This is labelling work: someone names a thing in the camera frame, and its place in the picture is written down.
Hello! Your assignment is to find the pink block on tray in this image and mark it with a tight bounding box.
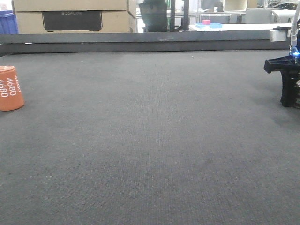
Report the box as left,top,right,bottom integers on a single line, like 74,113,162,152
202,20,211,26

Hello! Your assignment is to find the dark office chair back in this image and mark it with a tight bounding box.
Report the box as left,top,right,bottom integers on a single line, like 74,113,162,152
138,0,168,32

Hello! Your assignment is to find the white cable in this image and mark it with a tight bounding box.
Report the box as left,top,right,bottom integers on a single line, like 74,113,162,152
289,0,300,51

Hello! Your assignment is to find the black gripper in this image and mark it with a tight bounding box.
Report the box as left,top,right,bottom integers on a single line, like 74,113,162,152
263,55,300,107

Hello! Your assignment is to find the lower cardboard box black label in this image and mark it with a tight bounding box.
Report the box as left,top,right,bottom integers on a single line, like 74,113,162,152
16,11,136,34

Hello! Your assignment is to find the light blue tray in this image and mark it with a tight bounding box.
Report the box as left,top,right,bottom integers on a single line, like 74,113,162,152
195,22,223,29

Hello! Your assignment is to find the upper cardboard box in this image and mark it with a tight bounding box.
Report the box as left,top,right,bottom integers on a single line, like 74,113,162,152
12,0,136,17

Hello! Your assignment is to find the black table edge rail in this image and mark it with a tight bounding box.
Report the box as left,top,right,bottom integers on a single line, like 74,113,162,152
0,30,290,56

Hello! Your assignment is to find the blue crate far left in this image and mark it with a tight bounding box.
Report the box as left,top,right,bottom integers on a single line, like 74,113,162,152
0,10,19,34

